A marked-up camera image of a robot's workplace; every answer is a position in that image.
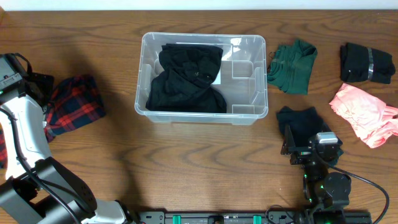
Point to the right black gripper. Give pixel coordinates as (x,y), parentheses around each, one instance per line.
(289,146)

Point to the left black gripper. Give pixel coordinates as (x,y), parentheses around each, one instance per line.
(38,86)

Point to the dark navy garment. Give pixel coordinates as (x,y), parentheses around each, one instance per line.
(304,124)

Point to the dark green shirt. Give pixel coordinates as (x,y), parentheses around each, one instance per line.
(291,67)

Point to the large black garment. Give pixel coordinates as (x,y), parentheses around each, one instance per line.
(185,83)

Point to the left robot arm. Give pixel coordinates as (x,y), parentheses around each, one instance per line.
(50,193)

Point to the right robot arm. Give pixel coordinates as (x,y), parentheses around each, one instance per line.
(327,192)

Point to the red plaid flannel shirt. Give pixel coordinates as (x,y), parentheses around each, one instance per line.
(25,125)

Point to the pink crumpled garment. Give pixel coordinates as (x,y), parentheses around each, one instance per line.
(372,120)

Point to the white label in bin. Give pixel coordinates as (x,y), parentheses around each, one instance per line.
(217,80)

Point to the black rolled garment with band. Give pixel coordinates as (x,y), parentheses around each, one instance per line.
(360,64)

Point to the clear plastic storage bin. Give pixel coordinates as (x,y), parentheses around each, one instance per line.
(243,77)

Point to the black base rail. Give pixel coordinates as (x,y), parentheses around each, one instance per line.
(271,216)

